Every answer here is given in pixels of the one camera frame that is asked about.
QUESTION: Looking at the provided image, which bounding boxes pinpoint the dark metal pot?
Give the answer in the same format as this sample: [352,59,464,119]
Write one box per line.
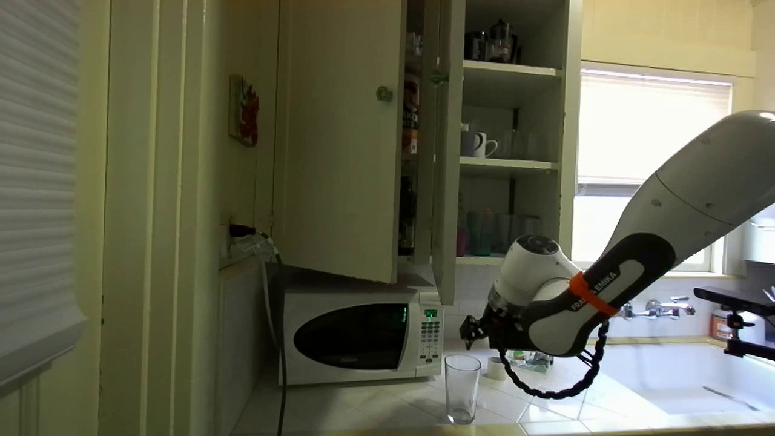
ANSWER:
[464,20,523,66]

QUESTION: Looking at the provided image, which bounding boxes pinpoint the cream upper cabinet door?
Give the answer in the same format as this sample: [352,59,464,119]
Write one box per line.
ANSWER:
[275,0,407,286]

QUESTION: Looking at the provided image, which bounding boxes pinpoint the crumpled clear bag green print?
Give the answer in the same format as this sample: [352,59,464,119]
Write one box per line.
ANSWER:
[508,348,561,375]

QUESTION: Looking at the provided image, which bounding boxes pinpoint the green plastic tumbler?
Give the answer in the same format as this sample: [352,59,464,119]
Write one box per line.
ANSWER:
[475,210,498,259]

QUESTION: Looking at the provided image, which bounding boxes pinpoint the small red white container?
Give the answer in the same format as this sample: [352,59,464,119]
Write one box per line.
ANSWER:
[708,307,733,341]

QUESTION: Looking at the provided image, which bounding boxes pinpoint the clear plastic cup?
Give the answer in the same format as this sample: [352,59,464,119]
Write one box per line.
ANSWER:
[444,352,485,426]

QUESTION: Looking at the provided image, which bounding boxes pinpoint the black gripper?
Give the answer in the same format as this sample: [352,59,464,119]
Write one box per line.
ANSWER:
[458,297,514,354]

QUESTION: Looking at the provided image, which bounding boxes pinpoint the white window blind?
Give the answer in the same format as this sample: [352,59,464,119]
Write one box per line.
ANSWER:
[573,68,737,192]

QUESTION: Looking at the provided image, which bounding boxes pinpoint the chrome sink faucet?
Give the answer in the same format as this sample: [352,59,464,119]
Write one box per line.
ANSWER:
[620,295,700,323]

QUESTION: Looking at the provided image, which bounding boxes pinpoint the black power cord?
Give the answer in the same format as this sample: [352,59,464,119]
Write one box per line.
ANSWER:
[228,225,291,436]

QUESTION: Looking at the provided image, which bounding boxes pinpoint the cream upper wall cabinet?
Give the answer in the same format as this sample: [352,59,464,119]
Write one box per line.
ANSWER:
[399,0,585,307]

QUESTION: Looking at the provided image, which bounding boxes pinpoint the white microwave oven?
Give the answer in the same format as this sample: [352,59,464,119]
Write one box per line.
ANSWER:
[266,263,445,391]

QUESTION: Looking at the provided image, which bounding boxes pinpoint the orange wrist cable strap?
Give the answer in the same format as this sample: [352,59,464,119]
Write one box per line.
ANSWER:
[567,271,620,320]

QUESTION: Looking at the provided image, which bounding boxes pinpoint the white ceramic mug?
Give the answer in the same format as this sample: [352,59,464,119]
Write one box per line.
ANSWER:
[458,124,502,160]

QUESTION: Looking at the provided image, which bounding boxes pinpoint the white pleated door shade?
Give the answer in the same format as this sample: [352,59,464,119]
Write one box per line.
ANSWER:
[0,0,90,393]

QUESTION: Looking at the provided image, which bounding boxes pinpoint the pink plastic tumbler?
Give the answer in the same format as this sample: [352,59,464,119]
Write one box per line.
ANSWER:
[454,210,480,259]

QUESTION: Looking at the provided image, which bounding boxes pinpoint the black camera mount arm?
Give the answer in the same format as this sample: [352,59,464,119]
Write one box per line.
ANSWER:
[691,282,775,363]

